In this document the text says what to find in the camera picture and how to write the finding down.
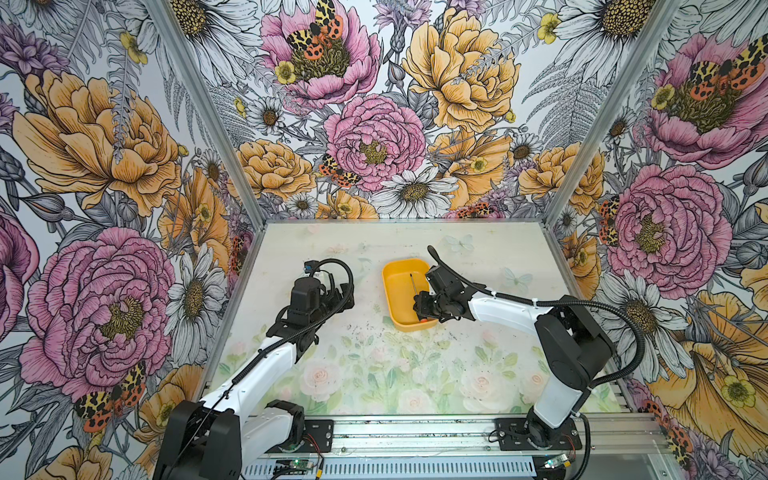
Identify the orange black screwdriver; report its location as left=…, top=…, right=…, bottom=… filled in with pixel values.
left=409, top=272, right=429, bottom=323

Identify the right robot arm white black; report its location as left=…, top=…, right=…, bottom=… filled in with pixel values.
left=413, top=266, right=616, bottom=449

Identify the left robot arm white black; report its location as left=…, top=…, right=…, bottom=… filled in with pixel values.
left=153, top=274, right=354, bottom=479

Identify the yellow plastic bin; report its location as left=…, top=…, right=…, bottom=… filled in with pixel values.
left=382, top=258, right=438, bottom=333

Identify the left green circuit board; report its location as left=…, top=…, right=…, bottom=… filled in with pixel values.
left=272, top=459, right=319, bottom=479

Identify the green circuit board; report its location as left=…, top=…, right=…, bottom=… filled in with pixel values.
left=542, top=453, right=571, bottom=469
left=272, top=459, right=319, bottom=479

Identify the right green circuit board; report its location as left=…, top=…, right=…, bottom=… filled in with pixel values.
left=542, top=453, right=571, bottom=469

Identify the left black cable loop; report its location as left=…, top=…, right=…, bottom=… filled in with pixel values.
left=179, top=257, right=355, bottom=445

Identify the right black corrugated cable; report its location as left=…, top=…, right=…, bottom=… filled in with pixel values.
left=427, top=245, right=646, bottom=388

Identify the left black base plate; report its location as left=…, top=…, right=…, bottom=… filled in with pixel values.
left=268, top=419, right=335, bottom=454

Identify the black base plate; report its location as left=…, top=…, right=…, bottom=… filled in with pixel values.
left=490, top=417, right=583, bottom=451
left=268, top=419, right=335, bottom=454

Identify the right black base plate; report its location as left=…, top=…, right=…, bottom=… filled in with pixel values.
left=490, top=417, right=583, bottom=451

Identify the white slotted cable duct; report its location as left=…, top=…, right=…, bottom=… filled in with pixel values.
left=242, top=455, right=537, bottom=479

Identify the aluminium front rail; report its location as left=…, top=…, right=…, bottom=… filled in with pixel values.
left=303, top=413, right=668, bottom=459

